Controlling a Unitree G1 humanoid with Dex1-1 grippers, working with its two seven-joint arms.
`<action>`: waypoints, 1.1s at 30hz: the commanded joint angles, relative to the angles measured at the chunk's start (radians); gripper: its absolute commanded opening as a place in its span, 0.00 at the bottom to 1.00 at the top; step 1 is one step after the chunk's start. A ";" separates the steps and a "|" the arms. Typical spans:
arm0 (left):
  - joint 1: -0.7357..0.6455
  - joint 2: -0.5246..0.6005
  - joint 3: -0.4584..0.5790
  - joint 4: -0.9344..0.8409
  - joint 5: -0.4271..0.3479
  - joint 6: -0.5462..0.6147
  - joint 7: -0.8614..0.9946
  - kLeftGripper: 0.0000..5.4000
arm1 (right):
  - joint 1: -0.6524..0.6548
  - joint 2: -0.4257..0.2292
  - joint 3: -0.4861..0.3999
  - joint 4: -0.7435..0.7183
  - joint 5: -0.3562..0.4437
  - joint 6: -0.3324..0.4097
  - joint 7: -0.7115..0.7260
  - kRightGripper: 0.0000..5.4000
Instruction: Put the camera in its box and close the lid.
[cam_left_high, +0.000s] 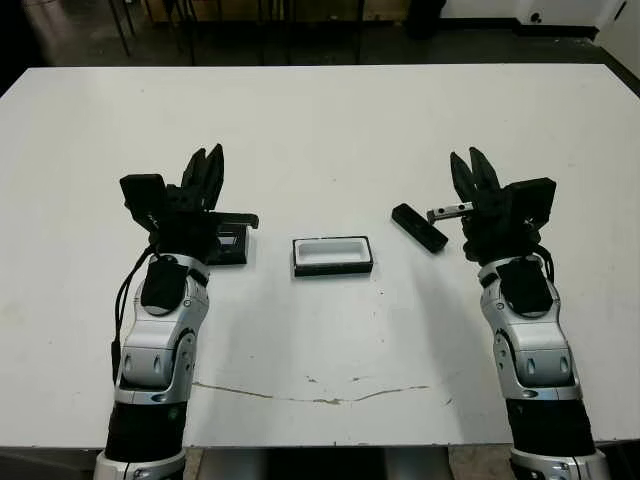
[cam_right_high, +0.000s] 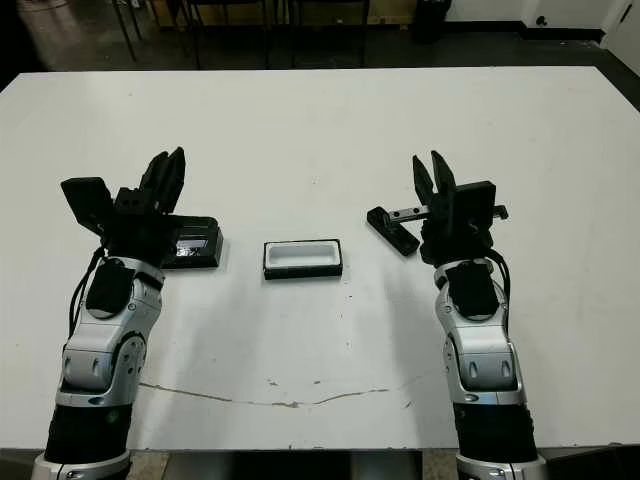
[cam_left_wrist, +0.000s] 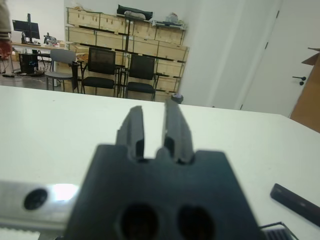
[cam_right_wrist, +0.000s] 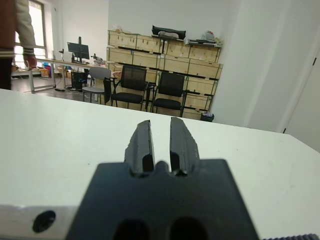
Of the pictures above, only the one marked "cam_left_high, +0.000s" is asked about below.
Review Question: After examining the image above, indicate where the black box white foam insert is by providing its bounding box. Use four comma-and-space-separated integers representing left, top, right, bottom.
291, 234, 375, 279

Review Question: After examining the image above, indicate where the grey black robot lower body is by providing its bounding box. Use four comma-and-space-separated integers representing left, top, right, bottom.
202, 446, 451, 480

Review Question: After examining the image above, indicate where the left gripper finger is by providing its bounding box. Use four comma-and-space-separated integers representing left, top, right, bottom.
180, 147, 211, 200
202, 143, 225, 211

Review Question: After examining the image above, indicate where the black metal frame furniture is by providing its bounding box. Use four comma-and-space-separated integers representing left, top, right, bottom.
172, 0, 366, 66

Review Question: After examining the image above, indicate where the black camera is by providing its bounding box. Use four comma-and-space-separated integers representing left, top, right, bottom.
391, 202, 449, 253

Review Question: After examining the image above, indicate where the slanted black metal leg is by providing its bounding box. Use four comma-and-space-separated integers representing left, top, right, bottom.
112, 0, 132, 57

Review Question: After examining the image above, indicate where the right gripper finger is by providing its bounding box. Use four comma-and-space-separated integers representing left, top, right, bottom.
468, 146, 502, 202
449, 151, 481, 204

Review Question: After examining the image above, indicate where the white cabinet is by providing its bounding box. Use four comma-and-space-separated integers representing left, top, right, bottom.
594, 0, 640, 76

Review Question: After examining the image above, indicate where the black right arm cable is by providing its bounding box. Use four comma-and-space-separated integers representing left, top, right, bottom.
522, 219, 557, 284

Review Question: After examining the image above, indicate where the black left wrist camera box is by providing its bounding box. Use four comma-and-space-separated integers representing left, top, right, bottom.
118, 173, 166, 232

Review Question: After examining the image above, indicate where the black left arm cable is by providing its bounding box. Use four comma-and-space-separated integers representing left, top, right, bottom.
110, 242, 161, 386

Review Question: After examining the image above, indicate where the black waste bin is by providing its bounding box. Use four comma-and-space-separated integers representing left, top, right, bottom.
407, 0, 446, 40

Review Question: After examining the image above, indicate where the black box lid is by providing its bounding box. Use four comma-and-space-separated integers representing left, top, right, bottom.
207, 224, 250, 266

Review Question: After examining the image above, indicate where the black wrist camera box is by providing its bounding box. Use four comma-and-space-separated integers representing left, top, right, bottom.
502, 176, 558, 224
118, 173, 166, 232

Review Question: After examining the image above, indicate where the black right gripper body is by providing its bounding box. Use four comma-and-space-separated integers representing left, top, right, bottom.
426, 187, 545, 264

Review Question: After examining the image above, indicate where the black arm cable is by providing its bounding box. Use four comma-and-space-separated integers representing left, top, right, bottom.
110, 242, 161, 386
522, 219, 557, 284

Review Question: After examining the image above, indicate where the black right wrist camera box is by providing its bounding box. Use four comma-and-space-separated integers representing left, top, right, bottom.
502, 176, 558, 224

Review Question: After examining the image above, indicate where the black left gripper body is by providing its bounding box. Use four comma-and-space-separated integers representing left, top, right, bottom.
149, 185, 259, 265

